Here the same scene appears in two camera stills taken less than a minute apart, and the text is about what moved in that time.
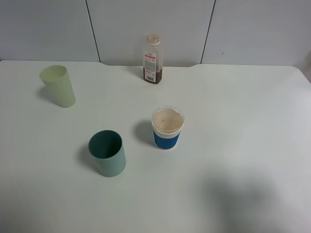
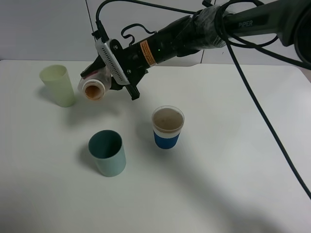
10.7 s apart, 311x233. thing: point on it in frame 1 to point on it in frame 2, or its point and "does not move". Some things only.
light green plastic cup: x=56 y=78 does not move
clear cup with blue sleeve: x=167 y=123 does not move
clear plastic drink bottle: x=152 y=60 to x=95 y=86
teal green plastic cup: x=106 y=147 does not move
